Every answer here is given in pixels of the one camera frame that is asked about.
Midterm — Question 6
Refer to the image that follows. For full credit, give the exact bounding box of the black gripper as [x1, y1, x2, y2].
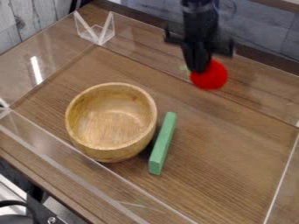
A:
[163, 23, 235, 73]

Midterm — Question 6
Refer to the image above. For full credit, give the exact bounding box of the red plush strawberry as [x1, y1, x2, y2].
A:
[181, 59, 230, 90]

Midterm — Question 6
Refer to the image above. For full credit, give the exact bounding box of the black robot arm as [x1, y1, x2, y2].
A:
[165, 0, 234, 73]

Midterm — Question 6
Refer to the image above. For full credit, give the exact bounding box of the green rectangular block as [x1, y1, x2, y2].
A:
[149, 112, 177, 175]

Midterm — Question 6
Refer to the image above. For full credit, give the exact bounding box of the wooden bowl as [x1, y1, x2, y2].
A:
[66, 82, 158, 163]

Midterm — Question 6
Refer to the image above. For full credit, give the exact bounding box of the clear acrylic tray wall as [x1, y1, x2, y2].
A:
[0, 7, 299, 224]

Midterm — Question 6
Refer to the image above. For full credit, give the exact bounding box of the black clamp bracket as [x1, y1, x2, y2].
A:
[26, 195, 68, 224]

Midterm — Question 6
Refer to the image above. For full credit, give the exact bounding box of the black cable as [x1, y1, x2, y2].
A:
[0, 200, 34, 217]

